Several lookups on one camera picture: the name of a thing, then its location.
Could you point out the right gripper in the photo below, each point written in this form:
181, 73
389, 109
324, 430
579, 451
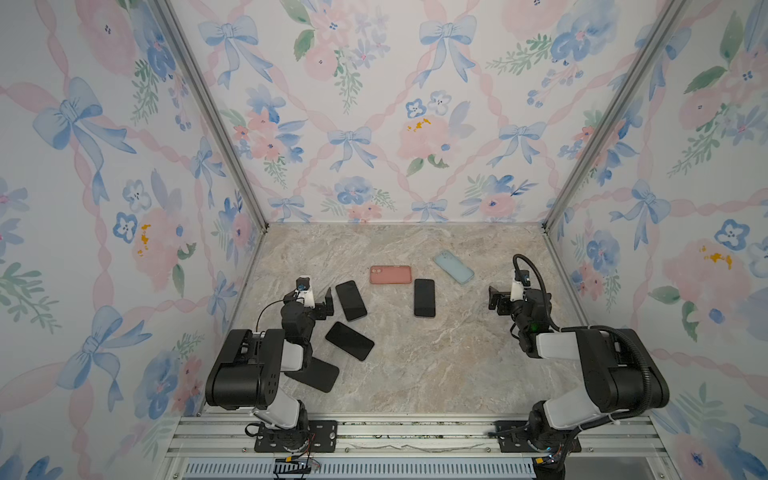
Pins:
501, 298

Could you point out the purple-edged black phone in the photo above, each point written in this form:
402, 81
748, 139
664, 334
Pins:
424, 298

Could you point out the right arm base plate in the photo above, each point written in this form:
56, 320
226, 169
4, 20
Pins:
517, 436

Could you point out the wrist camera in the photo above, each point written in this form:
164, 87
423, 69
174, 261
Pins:
304, 292
520, 284

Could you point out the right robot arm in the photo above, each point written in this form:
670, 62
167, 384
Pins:
619, 378

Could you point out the mint green phone case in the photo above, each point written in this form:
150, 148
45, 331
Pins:
454, 267

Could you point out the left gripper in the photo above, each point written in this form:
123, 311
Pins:
322, 306

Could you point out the right corner aluminium post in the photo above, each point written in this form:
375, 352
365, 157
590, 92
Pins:
642, 64

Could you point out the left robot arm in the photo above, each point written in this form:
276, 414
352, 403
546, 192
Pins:
249, 366

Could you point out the corner aluminium post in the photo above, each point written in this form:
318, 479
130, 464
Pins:
170, 26
642, 64

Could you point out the aluminium front rail frame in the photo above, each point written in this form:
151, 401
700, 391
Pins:
222, 445

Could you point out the white-edged black phone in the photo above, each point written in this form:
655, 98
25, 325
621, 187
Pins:
350, 341

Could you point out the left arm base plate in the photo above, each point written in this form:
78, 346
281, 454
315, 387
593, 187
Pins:
313, 436

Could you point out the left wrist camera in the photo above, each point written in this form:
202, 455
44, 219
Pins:
304, 292

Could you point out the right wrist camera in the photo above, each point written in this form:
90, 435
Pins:
520, 284

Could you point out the black phone case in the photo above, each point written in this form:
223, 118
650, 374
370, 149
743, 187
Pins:
319, 375

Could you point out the pink phone case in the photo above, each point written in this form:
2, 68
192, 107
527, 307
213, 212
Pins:
390, 275

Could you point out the left corner aluminium post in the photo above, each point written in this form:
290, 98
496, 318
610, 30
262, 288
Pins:
170, 26

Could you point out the blue-edged black phone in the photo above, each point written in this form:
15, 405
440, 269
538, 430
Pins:
351, 301

